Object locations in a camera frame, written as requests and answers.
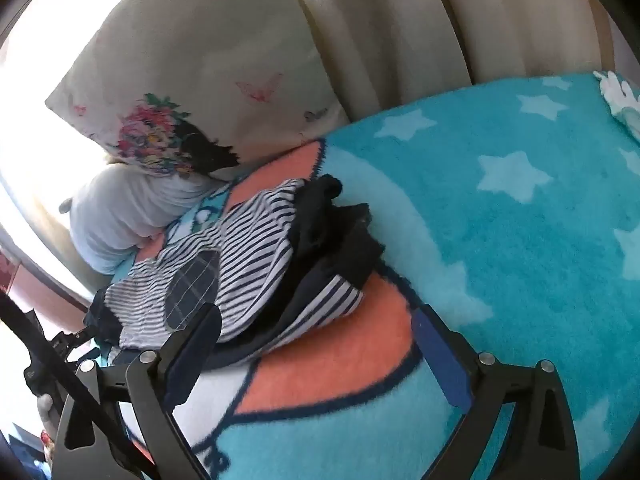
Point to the white gloved left hand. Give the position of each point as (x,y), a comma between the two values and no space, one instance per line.
(50,413)

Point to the light grey plush pillow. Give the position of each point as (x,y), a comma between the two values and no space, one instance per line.
(122,209)

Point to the beige floral print pillow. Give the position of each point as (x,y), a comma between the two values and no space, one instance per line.
(199,86)

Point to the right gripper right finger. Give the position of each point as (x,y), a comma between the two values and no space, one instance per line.
(540,442)

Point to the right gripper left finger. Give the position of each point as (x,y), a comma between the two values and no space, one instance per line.
(117,421)

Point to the turquoise cartoon fleece blanket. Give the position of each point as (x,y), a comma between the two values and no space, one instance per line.
(510,208)

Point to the white teal plush toy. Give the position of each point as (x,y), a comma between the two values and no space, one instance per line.
(624,105)

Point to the navy striped children's pants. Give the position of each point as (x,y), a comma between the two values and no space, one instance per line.
(283,263)

